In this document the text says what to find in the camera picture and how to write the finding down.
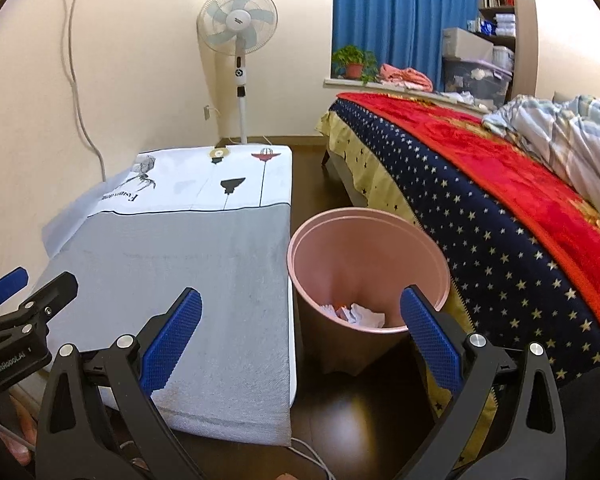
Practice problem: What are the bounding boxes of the white paper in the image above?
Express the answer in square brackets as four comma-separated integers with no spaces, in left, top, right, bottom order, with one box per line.
[320,304,386,328]

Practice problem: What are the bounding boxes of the pink plastic trash bin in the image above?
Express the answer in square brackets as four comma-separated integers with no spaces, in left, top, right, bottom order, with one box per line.
[287,207,451,375]

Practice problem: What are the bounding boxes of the bed with starry blanket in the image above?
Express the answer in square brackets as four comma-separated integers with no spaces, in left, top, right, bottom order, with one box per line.
[317,92,600,470]

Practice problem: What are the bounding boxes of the striped blue white duvet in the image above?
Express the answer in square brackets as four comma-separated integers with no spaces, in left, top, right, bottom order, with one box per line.
[482,96,600,214]

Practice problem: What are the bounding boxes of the dark plastic storage bin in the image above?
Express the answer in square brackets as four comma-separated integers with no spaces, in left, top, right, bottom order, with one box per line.
[442,58,513,108]

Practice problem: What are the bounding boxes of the white standing fan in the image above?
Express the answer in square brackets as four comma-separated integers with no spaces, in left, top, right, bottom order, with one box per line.
[197,0,278,144]

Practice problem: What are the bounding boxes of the pink folded clothes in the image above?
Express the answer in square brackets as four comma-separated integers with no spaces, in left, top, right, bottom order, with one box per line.
[379,63,434,92]

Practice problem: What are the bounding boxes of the white cardboard box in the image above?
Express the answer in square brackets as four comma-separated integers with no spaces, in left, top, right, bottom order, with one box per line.
[442,27,493,63]

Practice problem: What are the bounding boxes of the potted green plant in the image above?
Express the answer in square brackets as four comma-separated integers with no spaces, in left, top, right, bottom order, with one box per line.
[332,44,378,84]

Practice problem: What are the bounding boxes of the wooden bookshelf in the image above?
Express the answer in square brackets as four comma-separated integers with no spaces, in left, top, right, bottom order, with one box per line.
[478,0,539,98]

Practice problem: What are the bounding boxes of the blue curtain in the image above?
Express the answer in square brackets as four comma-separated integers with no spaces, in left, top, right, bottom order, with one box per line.
[332,0,478,90]

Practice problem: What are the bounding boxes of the grey wall cable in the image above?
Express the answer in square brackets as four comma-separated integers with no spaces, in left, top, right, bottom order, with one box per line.
[61,0,107,181]

